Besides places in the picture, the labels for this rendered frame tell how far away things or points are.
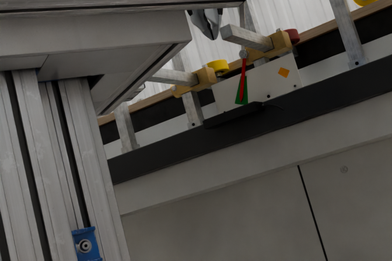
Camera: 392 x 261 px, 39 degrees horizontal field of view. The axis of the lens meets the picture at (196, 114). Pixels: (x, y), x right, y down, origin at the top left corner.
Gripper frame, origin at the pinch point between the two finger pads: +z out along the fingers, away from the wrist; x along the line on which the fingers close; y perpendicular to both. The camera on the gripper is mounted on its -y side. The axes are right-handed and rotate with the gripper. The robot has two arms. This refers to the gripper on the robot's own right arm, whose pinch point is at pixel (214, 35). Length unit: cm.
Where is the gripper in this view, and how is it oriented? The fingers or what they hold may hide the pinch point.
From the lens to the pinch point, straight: 124.2
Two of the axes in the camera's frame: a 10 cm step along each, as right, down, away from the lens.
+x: 8.2, -3.1, -4.8
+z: 2.6, 9.5, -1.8
